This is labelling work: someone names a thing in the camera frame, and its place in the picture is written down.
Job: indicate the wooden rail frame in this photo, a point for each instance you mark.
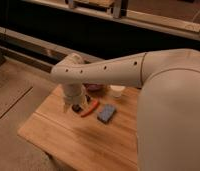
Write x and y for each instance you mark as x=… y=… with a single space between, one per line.
x=162 y=24

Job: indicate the dark brown rectangular block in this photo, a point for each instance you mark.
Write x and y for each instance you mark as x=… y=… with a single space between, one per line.
x=77 y=108

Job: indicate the wooden table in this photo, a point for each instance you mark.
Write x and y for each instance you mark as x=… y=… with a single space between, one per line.
x=85 y=143

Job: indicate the blue sponge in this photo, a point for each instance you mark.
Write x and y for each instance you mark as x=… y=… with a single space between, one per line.
x=106 y=113

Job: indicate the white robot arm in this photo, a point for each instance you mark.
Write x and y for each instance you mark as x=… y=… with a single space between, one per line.
x=168 y=107

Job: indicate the white ceramic cup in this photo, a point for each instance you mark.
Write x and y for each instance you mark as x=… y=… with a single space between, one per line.
x=116 y=91

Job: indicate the orange carrot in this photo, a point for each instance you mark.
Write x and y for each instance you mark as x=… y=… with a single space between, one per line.
x=94 y=104

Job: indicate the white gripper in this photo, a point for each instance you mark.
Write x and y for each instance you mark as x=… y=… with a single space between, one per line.
x=74 y=94

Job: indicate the purple bowl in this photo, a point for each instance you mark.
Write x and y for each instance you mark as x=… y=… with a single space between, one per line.
x=93 y=87

